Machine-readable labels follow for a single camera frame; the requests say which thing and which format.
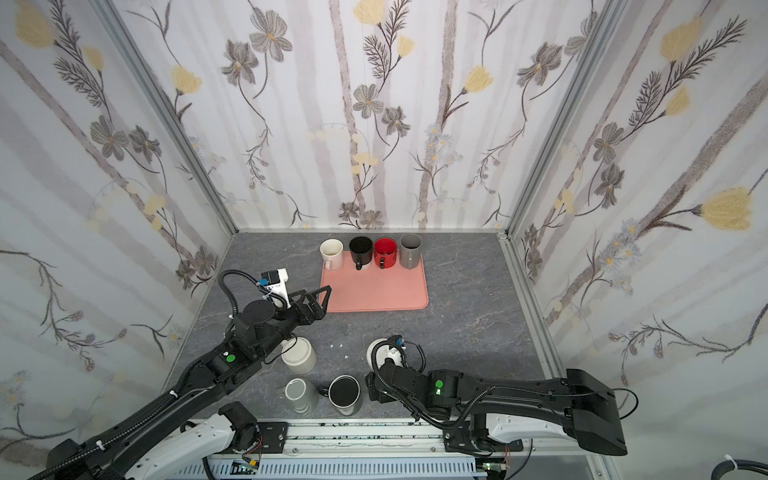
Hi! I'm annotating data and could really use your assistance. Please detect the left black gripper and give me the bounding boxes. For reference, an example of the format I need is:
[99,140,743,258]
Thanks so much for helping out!
[252,285,330,360]

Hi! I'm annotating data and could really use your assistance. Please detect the white ribbed upside-down mug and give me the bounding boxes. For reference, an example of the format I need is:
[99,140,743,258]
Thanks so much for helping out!
[365,338,390,369]

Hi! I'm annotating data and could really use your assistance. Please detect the black interior steel mug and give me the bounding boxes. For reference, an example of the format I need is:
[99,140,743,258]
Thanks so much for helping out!
[318,374,363,416]

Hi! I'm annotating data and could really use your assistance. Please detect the pale pink mug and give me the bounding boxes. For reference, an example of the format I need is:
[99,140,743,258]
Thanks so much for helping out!
[319,238,344,271]

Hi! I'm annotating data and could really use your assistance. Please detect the dark mug white base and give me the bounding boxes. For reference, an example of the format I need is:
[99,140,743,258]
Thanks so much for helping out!
[349,236,374,271]

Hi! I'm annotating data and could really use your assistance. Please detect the cream upside-down mug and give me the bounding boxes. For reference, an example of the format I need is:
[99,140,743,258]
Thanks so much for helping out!
[280,337,317,375]

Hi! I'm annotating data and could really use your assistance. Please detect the red mug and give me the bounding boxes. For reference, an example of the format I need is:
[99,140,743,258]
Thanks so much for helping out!
[374,237,398,269]

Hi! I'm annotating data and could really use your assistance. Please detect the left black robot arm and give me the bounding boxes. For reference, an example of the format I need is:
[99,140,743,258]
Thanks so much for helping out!
[33,270,332,479]

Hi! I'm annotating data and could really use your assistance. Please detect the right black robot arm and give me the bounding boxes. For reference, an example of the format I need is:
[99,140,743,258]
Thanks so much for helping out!
[365,335,628,456]

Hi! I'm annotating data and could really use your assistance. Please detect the small grey mug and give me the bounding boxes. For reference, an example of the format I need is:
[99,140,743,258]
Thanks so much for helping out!
[283,378,320,415]

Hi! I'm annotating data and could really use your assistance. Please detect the pink rectangular tray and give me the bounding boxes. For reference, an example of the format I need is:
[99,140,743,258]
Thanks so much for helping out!
[320,251,429,313]

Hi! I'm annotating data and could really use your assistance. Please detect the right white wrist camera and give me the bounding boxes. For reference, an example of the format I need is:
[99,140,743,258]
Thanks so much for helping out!
[377,335,405,366]

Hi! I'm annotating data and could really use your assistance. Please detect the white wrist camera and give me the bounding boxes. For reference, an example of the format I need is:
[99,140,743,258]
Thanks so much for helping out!
[259,268,290,310]
[377,335,405,366]

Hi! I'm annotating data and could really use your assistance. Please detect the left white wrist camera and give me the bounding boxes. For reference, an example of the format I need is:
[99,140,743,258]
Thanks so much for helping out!
[259,268,290,310]

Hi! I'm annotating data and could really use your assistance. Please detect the aluminium mounting rail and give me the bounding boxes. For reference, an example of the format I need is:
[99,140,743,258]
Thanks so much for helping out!
[113,416,610,460]

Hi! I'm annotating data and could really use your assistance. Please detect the white perforated cable duct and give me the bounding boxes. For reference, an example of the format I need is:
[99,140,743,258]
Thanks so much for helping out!
[210,457,488,479]

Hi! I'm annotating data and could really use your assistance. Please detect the black cable bottom right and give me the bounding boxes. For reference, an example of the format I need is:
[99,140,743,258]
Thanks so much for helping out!
[710,454,768,480]

